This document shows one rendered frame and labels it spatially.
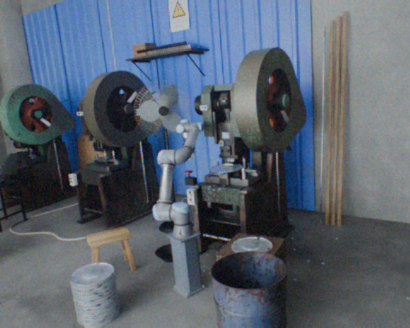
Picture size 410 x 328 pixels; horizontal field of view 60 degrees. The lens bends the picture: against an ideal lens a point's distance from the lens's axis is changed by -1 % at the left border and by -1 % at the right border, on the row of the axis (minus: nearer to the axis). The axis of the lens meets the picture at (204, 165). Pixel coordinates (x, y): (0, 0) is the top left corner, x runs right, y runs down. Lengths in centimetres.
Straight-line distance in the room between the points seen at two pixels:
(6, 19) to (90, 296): 591
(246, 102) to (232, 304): 137
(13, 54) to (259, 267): 622
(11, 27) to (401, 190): 667
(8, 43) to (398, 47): 618
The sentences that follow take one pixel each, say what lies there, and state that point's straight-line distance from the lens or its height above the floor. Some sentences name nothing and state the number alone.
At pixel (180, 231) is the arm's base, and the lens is 259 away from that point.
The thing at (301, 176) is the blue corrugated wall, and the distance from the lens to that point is 417.
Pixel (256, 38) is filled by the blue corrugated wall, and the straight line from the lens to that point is 423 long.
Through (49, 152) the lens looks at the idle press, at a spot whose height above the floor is 75.
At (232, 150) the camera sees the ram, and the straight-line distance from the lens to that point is 307.
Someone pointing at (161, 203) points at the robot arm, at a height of 69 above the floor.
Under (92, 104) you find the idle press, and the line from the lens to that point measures 374.
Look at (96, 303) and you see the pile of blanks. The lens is 257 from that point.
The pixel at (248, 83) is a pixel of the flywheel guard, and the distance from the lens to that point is 260.
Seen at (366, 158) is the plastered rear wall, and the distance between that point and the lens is 398.
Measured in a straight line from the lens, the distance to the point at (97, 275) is 258.
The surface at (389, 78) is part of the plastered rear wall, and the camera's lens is 386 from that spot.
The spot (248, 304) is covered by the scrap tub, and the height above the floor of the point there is 39.
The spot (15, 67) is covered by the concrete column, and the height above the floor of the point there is 214.
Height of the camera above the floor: 148
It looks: 12 degrees down
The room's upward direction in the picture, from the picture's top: 5 degrees counter-clockwise
